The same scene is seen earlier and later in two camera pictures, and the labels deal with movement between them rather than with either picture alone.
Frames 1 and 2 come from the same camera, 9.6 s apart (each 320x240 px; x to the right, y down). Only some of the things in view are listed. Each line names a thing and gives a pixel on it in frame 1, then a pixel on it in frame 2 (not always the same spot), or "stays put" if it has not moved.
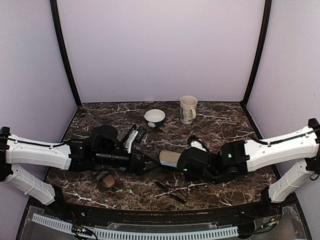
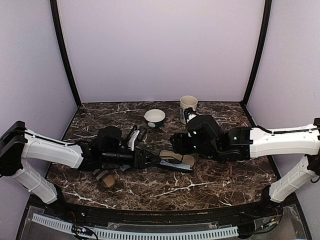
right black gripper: x=189 y=176 → x=179 y=144
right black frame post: x=268 y=7 stays put
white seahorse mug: x=188 y=112 stays put
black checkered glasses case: x=169 y=156 → x=173 y=169
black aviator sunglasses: x=172 y=192 → x=186 y=159
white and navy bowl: x=154 y=117 stays put
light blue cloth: x=166 y=163 stays put
